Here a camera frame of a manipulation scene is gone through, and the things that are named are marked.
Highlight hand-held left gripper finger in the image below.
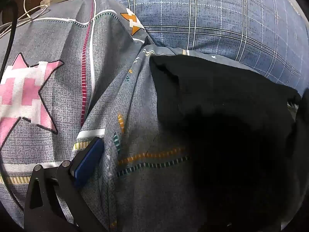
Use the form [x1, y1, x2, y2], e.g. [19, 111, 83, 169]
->
[24, 137, 108, 232]

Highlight black pants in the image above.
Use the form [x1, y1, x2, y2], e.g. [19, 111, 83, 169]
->
[149, 54, 302, 232]

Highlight grey star print bedsheet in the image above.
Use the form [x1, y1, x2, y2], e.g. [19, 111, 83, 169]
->
[0, 0, 266, 232]

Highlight blue plaid pillow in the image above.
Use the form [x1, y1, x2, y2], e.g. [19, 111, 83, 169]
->
[82, 0, 309, 97]

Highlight black cable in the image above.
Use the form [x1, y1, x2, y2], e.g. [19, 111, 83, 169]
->
[0, 0, 19, 78]

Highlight white charging cable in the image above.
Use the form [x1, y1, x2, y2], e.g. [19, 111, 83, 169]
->
[0, 0, 56, 39]

